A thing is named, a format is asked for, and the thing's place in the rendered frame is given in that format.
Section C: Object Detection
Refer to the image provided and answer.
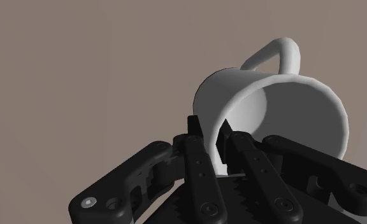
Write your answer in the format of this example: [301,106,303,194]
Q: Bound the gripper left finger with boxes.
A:
[68,115,228,224]

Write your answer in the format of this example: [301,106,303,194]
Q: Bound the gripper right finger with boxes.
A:
[215,119,367,224]

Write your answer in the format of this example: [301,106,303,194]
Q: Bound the white mug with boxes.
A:
[192,37,350,176]

